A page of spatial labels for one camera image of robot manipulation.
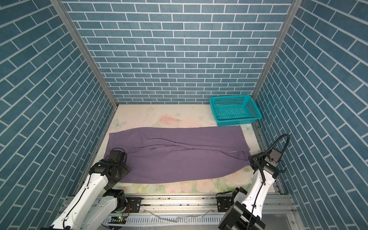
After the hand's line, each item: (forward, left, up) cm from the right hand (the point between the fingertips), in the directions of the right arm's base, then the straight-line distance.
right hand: (255, 159), depth 80 cm
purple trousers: (+4, +56, -10) cm, 57 cm away
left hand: (-13, +73, -6) cm, 75 cm away
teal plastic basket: (+48, +7, -10) cm, 49 cm away
